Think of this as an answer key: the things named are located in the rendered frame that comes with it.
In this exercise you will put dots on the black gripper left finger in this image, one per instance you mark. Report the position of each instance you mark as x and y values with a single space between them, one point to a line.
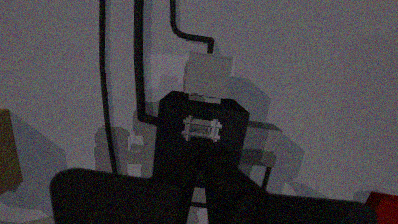
86 196

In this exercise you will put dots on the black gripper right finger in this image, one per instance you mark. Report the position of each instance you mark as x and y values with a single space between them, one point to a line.
233 198

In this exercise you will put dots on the red rectangular block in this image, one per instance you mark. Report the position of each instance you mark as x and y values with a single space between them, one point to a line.
386 207

